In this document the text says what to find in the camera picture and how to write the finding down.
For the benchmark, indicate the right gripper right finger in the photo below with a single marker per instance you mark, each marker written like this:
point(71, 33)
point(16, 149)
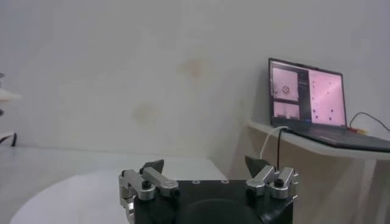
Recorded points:
point(263, 176)

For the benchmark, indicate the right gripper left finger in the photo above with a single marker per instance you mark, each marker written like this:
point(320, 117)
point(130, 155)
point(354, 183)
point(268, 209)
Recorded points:
point(158, 181)

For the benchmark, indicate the white side table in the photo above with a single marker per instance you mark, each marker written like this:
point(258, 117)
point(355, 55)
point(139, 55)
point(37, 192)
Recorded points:
point(335, 182)

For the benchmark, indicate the black open laptop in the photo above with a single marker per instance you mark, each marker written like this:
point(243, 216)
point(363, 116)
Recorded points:
point(326, 97)

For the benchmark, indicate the white round plate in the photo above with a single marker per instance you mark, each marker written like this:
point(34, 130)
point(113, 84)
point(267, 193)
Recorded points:
point(76, 201)

